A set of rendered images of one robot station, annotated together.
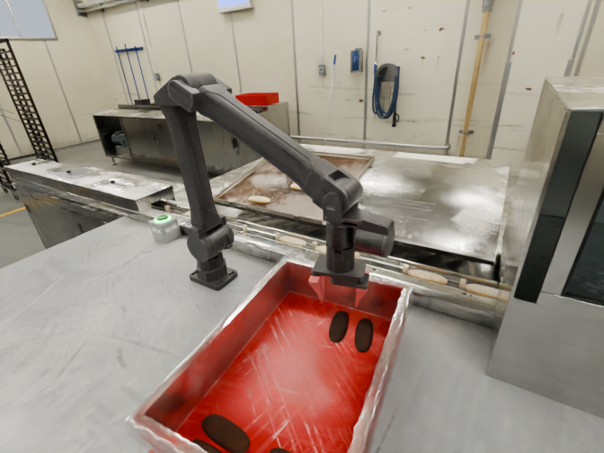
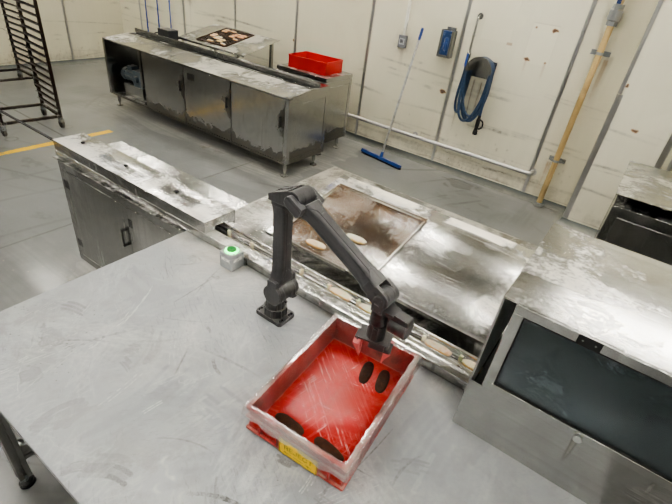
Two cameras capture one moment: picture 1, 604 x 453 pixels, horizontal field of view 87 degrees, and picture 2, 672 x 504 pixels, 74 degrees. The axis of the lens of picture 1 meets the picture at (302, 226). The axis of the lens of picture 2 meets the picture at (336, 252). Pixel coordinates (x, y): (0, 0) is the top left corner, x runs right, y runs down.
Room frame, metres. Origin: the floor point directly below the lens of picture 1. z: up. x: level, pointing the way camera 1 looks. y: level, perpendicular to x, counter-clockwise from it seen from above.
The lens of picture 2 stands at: (-0.47, 0.10, 1.94)
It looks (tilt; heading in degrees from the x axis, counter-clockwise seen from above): 33 degrees down; 359
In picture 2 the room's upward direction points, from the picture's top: 8 degrees clockwise
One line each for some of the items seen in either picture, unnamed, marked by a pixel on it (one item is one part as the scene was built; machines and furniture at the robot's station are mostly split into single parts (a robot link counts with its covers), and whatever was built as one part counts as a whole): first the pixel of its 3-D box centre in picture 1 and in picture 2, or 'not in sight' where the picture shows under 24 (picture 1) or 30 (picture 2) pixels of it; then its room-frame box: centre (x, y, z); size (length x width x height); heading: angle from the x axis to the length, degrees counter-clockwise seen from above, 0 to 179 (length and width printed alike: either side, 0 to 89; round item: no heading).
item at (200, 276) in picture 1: (211, 266); (275, 306); (0.78, 0.27, 0.86); 0.12 x 0.09 x 0.08; 57
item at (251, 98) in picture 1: (257, 99); (315, 62); (4.83, 0.51, 0.94); 0.51 x 0.36 x 0.13; 61
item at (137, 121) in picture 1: (191, 131); (226, 85); (5.03, 1.57, 0.51); 3.00 x 1.26 x 1.03; 57
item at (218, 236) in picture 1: (213, 244); (282, 291); (0.77, 0.25, 0.94); 0.09 x 0.05 x 0.10; 56
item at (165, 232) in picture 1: (166, 232); (232, 261); (1.05, 0.49, 0.84); 0.08 x 0.08 x 0.11; 57
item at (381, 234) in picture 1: (361, 219); (394, 313); (0.53, -0.11, 1.11); 0.11 x 0.09 x 0.12; 56
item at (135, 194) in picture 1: (78, 180); (136, 176); (1.60, 1.13, 0.89); 1.25 x 0.18 x 0.09; 57
